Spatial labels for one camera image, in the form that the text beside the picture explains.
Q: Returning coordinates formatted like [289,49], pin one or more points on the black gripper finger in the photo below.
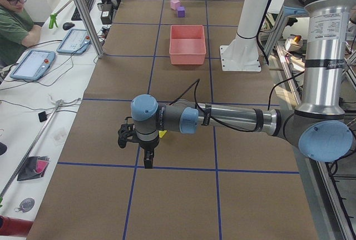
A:
[149,159]

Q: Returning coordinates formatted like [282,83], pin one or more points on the pink foam block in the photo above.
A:
[175,4]

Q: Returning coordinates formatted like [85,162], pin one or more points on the black pink pouch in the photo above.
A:
[34,167]

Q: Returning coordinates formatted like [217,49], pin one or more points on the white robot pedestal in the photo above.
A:
[242,55]

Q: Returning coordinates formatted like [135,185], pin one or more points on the metal rod on desk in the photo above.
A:
[58,104]

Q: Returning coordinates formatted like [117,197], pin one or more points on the person in green shirt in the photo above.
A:
[18,31]

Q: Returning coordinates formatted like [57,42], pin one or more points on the black power adapter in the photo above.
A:
[106,14]

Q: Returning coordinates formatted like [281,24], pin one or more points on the yellow foam block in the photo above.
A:
[162,133]

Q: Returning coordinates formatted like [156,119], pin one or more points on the round metal disc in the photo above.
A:
[26,205]

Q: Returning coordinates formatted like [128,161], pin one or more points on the aluminium frame post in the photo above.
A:
[89,26]

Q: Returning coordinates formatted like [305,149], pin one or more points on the pink plastic bin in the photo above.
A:
[187,45]

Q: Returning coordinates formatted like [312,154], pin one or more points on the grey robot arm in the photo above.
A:
[315,126]

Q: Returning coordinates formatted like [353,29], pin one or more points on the blue teach pendant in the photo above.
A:
[34,65]
[76,41]

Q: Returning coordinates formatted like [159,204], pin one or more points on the black computer mouse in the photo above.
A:
[67,25]

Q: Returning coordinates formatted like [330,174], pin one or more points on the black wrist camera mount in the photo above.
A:
[126,133]

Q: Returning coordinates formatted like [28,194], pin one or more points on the purple foam block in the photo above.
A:
[181,12]

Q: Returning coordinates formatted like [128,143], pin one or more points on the near blue teach pendant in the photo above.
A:
[34,65]

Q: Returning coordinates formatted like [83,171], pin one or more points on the green plastic clamp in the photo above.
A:
[53,21]

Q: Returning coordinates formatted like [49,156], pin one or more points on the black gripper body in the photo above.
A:
[147,147]

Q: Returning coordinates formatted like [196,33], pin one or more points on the far blue teach pendant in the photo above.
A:
[76,41]

